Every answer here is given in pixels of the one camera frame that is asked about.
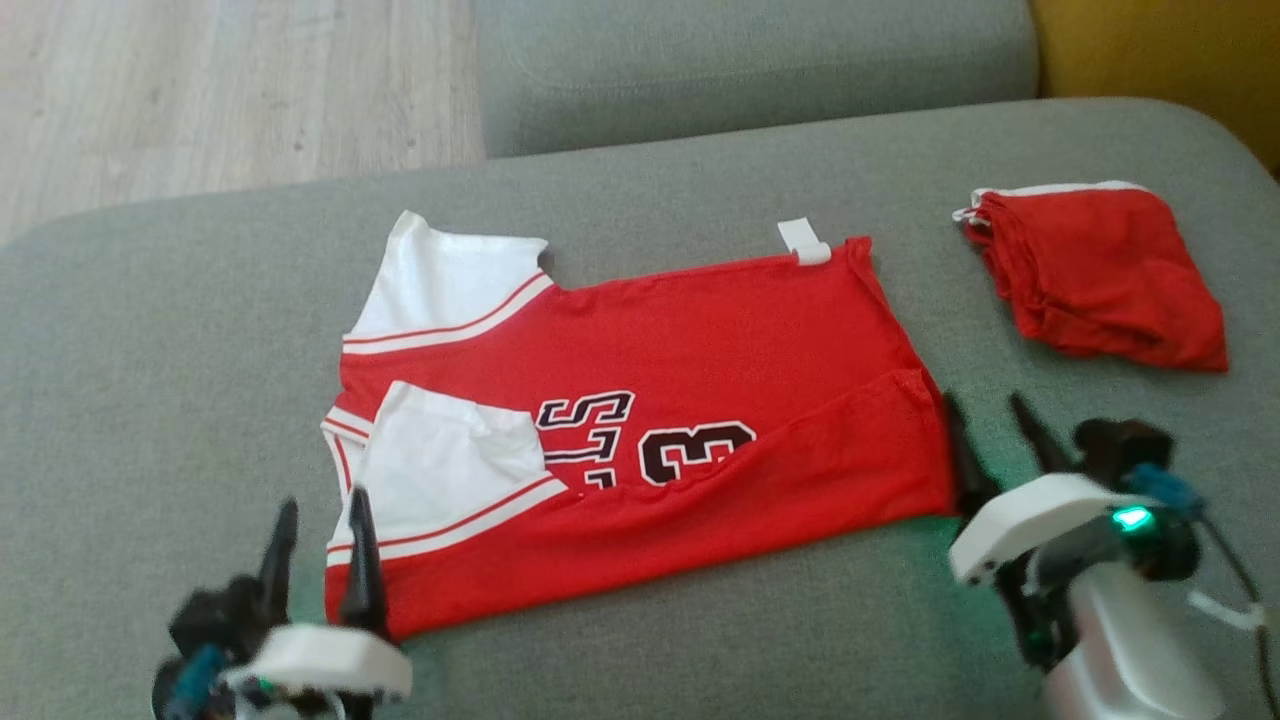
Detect white cable tie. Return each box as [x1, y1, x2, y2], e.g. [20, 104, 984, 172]
[1188, 590, 1269, 631]

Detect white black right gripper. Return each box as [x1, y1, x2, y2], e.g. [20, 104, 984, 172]
[940, 390, 1201, 669]

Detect red shorts with white stripe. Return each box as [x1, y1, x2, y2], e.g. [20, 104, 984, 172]
[952, 180, 1229, 374]

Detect yellow sofa back cushion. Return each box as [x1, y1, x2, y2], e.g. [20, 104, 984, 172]
[1030, 0, 1280, 179]

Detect right cable with blue connector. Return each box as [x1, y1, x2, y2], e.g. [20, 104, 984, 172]
[1130, 462, 1280, 720]

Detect left cable with blue connector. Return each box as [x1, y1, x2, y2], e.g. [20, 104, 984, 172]
[160, 645, 229, 720]

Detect cable with blue connector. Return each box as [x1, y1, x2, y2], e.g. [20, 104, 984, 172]
[160, 645, 229, 720]
[1130, 462, 1280, 720]

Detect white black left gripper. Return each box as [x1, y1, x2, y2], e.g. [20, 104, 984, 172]
[225, 487, 413, 720]

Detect red white numbered jersey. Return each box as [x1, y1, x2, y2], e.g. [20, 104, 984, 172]
[320, 210, 959, 641]

